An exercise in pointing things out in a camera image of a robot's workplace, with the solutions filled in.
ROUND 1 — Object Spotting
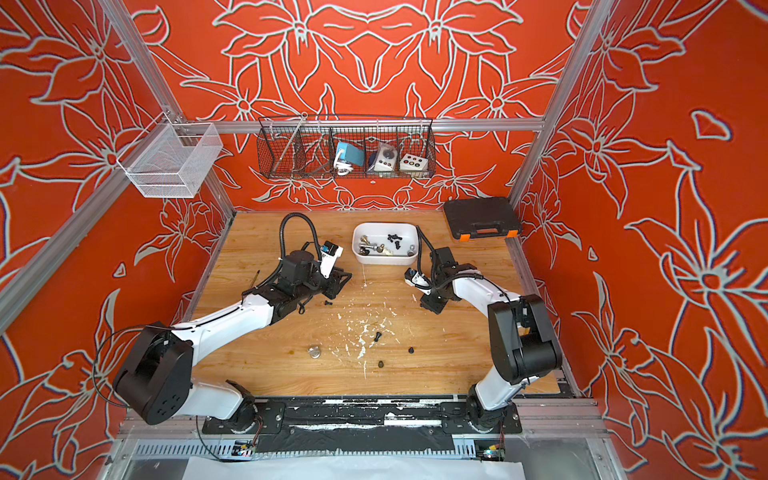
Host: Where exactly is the clear plastic wall bin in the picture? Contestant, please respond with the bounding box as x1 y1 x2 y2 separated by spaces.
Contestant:
119 123 223 199

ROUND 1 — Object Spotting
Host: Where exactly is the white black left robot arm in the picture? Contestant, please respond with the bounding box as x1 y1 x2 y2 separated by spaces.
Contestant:
106 212 352 433

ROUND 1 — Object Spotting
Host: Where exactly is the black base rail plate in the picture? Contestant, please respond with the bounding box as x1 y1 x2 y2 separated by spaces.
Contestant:
203 397 523 436

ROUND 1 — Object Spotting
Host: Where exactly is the white plastic storage box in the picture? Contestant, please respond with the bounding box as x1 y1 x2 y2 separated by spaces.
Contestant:
352 222 419 266

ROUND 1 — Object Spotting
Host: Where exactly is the white dotted cube in basket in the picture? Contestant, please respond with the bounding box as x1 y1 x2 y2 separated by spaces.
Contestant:
399 154 428 174

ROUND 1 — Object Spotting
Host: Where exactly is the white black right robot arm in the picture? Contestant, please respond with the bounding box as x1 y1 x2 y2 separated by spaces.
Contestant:
404 228 563 433

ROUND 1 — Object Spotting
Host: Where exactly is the orange handled screwdriver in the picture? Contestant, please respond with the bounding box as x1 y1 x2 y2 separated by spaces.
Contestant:
241 270 260 297

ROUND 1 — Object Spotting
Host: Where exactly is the black wire wall basket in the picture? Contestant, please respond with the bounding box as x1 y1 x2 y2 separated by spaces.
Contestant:
256 114 437 180

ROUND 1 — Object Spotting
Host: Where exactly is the black orange tool case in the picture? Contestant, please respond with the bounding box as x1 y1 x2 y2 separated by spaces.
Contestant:
443 197 523 242

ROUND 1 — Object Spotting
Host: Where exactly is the teal box in basket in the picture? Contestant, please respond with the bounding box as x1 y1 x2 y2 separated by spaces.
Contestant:
333 142 365 176

